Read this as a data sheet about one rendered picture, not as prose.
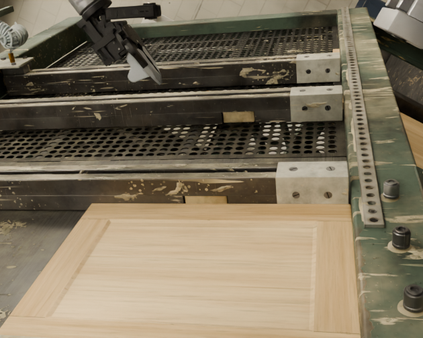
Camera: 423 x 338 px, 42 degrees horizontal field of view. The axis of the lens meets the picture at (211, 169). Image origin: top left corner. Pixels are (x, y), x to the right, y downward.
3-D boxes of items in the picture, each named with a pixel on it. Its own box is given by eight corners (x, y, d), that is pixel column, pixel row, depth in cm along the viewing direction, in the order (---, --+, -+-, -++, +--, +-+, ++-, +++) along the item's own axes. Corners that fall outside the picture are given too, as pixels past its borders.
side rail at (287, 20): (337, 39, 225) (337, 13, 220) (88, 54, 248) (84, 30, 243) (337, 35, 232) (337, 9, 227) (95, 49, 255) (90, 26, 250)
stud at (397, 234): (411, 251, 77) (411, 233, 75) (392, 251, 77) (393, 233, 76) (408, 241, 79) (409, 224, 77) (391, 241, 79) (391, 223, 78)
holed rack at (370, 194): (385, 227, 82) (385, 224, 82) (364, 227, 83) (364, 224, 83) (348, 8, 226) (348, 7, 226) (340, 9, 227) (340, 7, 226)
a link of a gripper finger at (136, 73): (144, 96, 122) (118, 62, 120) (165, 80, 120) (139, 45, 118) (141, 98, 119) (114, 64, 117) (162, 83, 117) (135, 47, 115)
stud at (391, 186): (399, 200, 89) (400, 184, 87) (383, 200, 89) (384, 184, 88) (397, 193, 91) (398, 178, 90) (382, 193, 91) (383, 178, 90)
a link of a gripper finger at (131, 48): (146, 67, 120) (121, 34, 118) (152, 62, 119) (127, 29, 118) (140, 70, 116) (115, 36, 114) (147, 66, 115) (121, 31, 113)
